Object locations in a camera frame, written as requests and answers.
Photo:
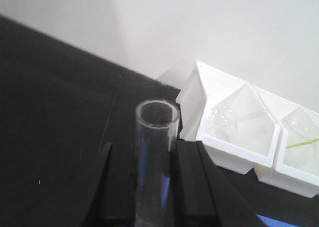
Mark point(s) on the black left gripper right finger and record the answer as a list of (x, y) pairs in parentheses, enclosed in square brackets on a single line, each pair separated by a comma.
[(203, 197)]

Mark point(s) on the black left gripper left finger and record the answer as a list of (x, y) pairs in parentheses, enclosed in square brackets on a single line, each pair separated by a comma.
[(113, 202)]

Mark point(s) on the clear glass test tube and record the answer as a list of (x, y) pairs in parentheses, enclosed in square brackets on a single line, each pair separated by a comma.
[(156, 126)]

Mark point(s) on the blue plastic tray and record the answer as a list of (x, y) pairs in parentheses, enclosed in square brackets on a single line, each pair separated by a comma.
[(274, 223)]

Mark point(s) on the small glassware in left bin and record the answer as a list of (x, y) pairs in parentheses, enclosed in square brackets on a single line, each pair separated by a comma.
[(223, 117)]

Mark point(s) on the left white storage bin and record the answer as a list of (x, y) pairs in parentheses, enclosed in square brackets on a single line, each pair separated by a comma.
[(202, 89)]

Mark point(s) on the white storage bin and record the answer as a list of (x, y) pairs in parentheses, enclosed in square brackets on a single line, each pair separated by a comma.
[(202, 89), (295, 169)]

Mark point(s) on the middle white storage bin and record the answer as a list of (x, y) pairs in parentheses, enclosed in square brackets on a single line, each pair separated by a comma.
[(295, 169)]

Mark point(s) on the yellow plastic spatula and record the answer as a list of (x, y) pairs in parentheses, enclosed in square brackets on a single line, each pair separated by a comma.
[(303, 143)]

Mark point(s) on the glass beaker in middle bin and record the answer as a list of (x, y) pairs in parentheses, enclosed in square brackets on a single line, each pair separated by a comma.
[(302, 125)]

